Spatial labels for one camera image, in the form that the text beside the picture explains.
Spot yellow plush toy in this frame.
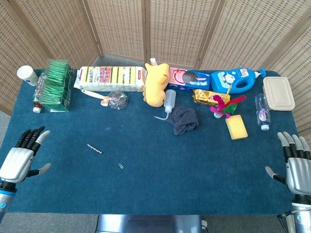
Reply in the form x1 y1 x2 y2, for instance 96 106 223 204
142 58 170 108

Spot clear squeeze wash bottle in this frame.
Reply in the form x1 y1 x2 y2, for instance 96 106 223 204
154 89 176 121

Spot steel wool scrubber with handle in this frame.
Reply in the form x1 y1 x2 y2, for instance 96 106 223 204
80 88 129 110

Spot clear box of green packets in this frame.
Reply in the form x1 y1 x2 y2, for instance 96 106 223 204
39 58 75 113

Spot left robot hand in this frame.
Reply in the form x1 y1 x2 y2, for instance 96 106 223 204
0 126 52 184

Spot pack of yellow sponges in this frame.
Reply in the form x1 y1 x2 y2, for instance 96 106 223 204
73 66 148 93

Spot dark grey cloth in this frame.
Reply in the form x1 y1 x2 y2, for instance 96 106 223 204
168 105 200 136

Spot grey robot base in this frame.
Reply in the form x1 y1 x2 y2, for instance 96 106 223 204
96 214 208 233

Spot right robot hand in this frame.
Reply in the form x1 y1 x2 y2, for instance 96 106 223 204
264 132 311 196

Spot yellow sponge block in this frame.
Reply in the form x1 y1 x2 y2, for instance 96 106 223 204
225 114 249 140

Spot gold snack packet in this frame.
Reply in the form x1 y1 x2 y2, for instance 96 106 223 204
192 88 231 107

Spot blue table mat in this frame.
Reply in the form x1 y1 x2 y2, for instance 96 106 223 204
0 68 302 216

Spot white paper cup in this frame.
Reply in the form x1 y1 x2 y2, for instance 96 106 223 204
17 65 39 87

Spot clear water bottle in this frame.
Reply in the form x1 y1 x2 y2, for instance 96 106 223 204
255 93 271 132

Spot beige lidded food container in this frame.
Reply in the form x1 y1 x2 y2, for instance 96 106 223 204
262 76 296 112

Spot blue detergent bottle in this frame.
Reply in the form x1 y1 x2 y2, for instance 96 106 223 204
210 67 267 95

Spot pink blue cookie box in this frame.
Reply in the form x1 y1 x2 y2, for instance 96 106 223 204
167 67 211 92

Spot brown drink bottle white cap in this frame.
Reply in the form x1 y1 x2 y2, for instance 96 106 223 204
32 72 47 114

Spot woven bamboo folding screen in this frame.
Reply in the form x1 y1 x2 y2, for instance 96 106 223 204
0 0 311 141

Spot feather shuttlecock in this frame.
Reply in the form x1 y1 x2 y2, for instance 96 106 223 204
209 85 247 119

